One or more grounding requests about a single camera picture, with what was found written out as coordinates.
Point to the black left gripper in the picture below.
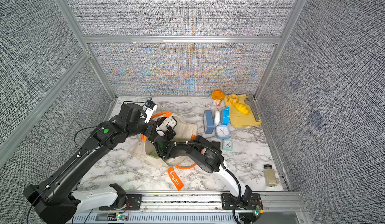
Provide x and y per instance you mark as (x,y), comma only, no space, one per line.
(151,125)

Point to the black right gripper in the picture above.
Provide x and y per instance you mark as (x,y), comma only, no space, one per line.
(169,136)

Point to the canvas bag orange handles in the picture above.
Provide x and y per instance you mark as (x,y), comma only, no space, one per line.
(146,152)

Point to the blue rectangular alarm clock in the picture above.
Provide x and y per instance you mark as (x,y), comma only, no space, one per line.
(208,122)

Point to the light blue square alarm clock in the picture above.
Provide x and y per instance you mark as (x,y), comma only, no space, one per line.
(222,132)

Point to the white round alarm clock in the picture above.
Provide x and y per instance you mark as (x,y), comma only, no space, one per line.
(217,118)

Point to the mint green alarm clock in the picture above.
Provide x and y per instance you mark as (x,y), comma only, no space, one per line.
(227,145)

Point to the black square alarm clock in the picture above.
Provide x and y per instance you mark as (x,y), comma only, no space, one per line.
(164,122)

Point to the small black square clock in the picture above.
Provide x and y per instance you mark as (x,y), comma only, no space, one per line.
(216,144)

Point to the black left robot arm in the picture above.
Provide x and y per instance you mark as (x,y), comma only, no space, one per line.
(55,200)

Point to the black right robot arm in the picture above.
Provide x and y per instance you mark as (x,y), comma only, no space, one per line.
(207,156)

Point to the orange lid instant noodle cup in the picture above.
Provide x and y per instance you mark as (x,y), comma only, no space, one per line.
(217,97)

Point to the yellow cutting board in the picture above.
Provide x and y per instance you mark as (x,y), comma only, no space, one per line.
(238,119)

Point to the yellow bundt cake toy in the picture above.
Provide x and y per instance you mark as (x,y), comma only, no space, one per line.
(232,99)

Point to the yellow bread loaf toy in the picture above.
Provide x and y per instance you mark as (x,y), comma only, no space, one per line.
(242,108)

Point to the grey metal wrench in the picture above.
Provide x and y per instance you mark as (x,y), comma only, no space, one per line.
(249,100)

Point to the pale spice jar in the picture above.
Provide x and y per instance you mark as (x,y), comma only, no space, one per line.
(270,178)

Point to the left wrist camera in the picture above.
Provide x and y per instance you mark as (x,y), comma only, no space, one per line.
(149,108)

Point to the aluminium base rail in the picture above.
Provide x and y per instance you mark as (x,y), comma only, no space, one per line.
(201,207)

